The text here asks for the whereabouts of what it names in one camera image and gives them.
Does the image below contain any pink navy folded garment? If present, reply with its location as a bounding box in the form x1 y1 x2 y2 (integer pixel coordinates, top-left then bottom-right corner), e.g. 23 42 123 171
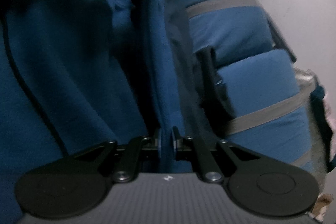
310 84 335 173

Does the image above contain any blue striped pillow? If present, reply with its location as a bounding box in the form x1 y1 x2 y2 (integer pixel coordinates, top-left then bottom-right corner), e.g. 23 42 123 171
218 50 314 172
178 0 272 64

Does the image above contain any right blue striped pillow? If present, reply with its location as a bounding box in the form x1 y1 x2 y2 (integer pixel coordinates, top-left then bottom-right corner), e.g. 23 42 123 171
218 50 314 172

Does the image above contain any left blue striped pillow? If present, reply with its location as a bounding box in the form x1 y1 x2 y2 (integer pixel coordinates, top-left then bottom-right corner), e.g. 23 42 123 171
178 0 272 64

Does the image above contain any blue fleece jacket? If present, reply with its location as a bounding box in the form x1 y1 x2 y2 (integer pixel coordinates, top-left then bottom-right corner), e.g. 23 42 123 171
1 0 198 223

